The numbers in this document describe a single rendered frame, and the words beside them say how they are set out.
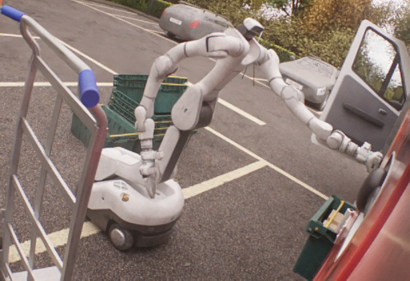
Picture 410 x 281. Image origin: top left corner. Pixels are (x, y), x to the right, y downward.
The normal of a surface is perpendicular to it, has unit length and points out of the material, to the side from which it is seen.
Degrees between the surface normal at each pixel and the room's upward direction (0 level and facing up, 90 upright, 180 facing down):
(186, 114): 90
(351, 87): 90
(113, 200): 90
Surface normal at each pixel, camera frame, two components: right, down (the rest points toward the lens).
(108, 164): -0.48, 0.09
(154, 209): 0.64, -0.27
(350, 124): -0.18, 0.22
